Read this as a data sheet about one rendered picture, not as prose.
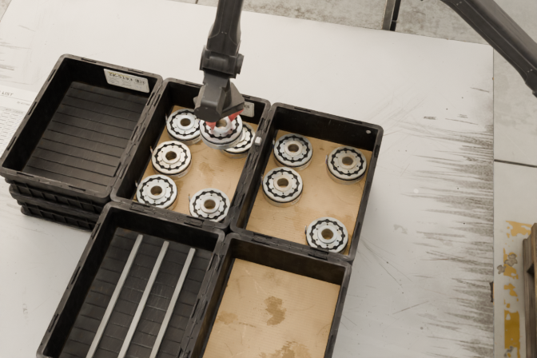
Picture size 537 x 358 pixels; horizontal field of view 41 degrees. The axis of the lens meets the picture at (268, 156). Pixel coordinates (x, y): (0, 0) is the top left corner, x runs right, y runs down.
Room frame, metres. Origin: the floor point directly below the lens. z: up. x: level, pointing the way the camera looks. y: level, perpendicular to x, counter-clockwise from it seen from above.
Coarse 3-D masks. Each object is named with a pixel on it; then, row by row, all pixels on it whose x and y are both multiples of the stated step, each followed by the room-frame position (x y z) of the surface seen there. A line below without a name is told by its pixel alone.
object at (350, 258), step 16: (272, 112) 1.12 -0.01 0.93; (304, 112) 1.12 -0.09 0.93; (320, 112) 1.12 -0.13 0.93; (368, 128) 1.08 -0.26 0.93; (256, 160) 0.98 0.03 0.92; (368, 176) 0.93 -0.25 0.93; (368, 192) 0.89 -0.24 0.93; (240, 208) 0.84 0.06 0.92; (272, 240) 0.75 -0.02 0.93; (352, 240) 0.75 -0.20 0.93; (336, 256) 0.71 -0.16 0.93; (352, 256) 0.71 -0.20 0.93
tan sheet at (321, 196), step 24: (312, 144) 1.09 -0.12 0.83; (336, 144) 1.09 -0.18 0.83; (312, 168) 1.01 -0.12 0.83; (312, 192) 0.94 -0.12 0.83; (336, 192) 0.94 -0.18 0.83; (360, 192) 0.94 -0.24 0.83; (264, 216) 0.87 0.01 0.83; (288, 216) 0.87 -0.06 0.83; (312, 216) 0.87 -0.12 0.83; (336, 216) 0.87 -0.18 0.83; (288, 240) 0.80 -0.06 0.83
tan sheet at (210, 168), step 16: (256, 128) 1.14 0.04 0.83; (160, 144) 1.08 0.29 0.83; (192, 160) 1.03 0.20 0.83; (208, 160) 1.03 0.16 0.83; (224, 160) 1.03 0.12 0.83; (240, 160) 1.03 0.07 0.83; (144, 176) 0.97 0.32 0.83; (192, 176) 0.98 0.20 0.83; (208, 176) 0.98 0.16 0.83; (224, 176) 0.98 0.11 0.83; (240, 176) 0.98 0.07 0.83; (192, 192) 0.93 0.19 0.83; (224, 192) 0.93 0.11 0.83; (176, 208) 0.88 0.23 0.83; (208, 208) 0.88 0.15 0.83
